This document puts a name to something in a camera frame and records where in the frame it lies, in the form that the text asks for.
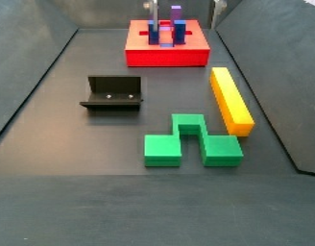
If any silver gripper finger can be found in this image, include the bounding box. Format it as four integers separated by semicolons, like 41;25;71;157
210;0;227;29

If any yellow rectangular bar block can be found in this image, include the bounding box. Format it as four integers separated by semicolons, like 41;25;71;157
210;67;255;136

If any red slotted base board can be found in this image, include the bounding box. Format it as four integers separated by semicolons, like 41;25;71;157
124;19;210;67

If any purple u-shaped block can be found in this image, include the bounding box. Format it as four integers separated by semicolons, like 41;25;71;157
159;5;183;31

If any green stepped block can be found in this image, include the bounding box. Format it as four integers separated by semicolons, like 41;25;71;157
143;114;243;167

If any black angle bracket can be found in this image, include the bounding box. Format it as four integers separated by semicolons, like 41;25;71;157
79;75;142;109

